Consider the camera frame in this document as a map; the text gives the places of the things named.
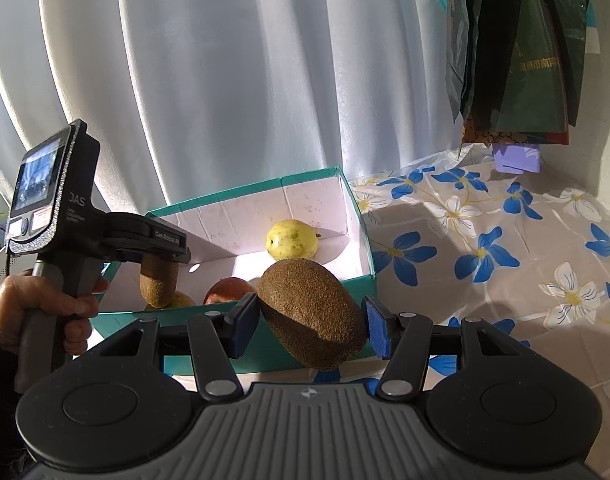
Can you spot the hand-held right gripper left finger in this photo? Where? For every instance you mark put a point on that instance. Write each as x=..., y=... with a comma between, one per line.
x=245, y=327

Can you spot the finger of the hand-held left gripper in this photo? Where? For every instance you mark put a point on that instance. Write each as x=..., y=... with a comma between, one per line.
x=182, y=256

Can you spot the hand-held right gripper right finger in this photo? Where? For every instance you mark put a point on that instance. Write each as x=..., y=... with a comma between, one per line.
x=377, y=330

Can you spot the brown kiwi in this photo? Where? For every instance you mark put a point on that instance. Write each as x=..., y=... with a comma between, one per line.
x=158, y=285
x=310, y=315

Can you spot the red apple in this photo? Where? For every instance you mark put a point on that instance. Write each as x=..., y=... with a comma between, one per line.
x=227, y=291

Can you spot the yellow spotted apple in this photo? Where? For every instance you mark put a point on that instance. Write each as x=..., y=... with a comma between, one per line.
x=291, y=238

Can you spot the teal cardboard box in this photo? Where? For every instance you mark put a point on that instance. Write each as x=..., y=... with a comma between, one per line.
x=305, y=195

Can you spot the person's left hand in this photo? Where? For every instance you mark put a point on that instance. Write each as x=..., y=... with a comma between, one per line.
x=15, y=305

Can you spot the blue floral tablecloth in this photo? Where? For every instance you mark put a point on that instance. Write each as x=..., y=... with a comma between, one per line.
x=485, y=285

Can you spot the white curtain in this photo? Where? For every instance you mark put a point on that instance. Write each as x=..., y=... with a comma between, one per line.
x=235, y=85

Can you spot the purple paper box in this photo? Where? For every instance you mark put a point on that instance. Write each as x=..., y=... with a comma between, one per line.
x=517, y=157

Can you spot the orange patterned bag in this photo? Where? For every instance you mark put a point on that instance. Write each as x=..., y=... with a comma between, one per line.
x=485, y=132

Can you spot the dark green gold-print bag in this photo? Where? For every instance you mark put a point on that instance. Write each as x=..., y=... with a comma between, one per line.
x=530, y=85

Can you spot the dark translucent plastic bag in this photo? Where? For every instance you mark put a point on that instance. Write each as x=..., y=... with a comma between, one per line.
x=455, y=50

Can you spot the dark green plastic bag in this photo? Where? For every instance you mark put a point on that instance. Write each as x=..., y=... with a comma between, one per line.
x=580, y=10

